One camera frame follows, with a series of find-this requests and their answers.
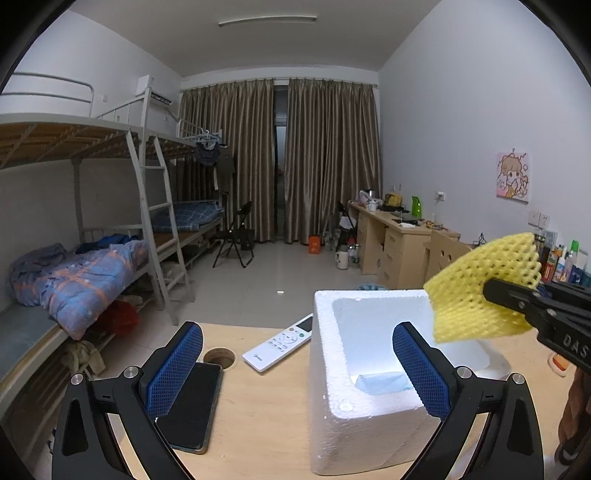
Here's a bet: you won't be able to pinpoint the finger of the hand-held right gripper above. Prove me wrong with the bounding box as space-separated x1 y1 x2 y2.
538 282 591 301
483 278 539 326

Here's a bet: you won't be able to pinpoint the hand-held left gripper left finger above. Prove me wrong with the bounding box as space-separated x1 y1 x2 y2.
52 321 222 480

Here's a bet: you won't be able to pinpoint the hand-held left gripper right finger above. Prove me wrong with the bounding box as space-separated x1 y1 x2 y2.
392 322 544 480

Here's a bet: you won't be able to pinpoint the yellow foam net sleeve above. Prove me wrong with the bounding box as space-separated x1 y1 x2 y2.
424 232 543 343

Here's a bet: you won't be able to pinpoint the white styrofoam box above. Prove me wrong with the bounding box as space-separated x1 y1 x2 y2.
308 289 513 476

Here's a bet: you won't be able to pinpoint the person's right forearm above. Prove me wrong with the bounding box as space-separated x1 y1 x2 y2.
555 367 591 464

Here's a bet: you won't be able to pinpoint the row of bottles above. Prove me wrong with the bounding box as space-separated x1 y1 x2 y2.
538 231 591 287

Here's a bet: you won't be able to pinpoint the blue face mask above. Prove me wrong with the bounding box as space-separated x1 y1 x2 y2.
355 371 411 395

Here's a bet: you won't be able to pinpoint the black smartphone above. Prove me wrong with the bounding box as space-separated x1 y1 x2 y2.
154 362 223 454

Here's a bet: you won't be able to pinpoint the wooden chair with smiley cutout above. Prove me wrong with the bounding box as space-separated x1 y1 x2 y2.
424 229 476 287

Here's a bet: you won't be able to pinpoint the red bag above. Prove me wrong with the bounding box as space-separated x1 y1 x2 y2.
104 300 139 335

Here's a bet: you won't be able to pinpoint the white remote control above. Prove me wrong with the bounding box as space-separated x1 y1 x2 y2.
242 313 315 373

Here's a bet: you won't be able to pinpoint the wooden desk with drawers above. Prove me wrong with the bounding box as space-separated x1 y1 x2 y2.
347 200 462 289

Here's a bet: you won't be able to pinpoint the blue orange patterned quilt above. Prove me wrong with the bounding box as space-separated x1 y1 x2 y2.
9 240 153 340

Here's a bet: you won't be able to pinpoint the black folding chair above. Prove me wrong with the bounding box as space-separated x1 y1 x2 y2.
212 200 256 268

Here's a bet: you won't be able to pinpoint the grey mattress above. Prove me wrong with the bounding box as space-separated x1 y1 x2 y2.
0 300 61 384

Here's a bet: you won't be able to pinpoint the blue plaid bedding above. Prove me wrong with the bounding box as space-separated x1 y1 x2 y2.
150 200 225 233

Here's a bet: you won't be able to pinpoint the white metal bed ladder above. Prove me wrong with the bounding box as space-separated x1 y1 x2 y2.
126 88 194 326

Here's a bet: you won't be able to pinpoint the dark hanging clothes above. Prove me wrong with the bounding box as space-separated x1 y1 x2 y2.
195 141 236 192

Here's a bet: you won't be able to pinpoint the brown curtain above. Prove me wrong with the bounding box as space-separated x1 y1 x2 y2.
179 78 275 243
283 78 383 244

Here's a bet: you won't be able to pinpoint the white metal bunk bed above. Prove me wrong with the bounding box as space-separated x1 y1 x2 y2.
0 71 195 439
92 88 227 278

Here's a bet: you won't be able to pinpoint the white air conditioner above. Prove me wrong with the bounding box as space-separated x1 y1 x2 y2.
135 75 174 106

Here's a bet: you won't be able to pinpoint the ceiling tube light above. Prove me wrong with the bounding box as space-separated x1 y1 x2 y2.
218 15 318 27

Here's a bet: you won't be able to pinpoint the cartoon wall poster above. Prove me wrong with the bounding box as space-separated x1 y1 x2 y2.
496 148 530 204

